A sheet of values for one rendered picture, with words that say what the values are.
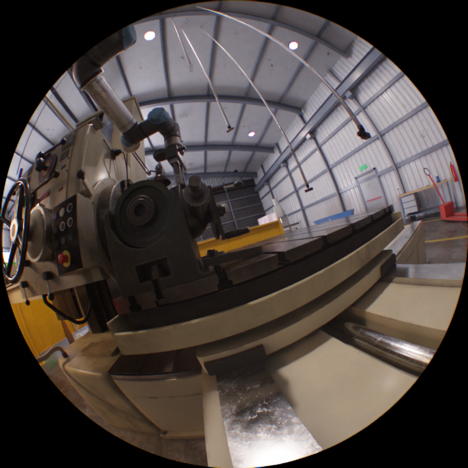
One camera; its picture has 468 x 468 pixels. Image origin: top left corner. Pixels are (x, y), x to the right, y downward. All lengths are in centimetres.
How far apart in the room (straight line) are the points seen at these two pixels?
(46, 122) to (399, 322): 1068
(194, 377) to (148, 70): 835
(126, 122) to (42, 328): 345
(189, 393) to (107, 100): 118
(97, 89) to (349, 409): 100
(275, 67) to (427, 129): 624
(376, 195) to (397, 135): 260
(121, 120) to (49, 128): 975
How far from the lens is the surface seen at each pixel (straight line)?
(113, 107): 66
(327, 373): 44
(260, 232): 310
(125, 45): 61
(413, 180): 679
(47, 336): 370
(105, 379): 103
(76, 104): 962
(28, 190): 67
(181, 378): 78
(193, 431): 123
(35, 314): 361
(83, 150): 92
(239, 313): 38
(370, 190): 744
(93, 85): 66
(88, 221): 62
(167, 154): 62
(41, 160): 104
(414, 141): 684
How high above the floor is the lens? 106
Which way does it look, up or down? 3 degrees up
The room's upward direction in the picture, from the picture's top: 16 degrees counter-clockwise
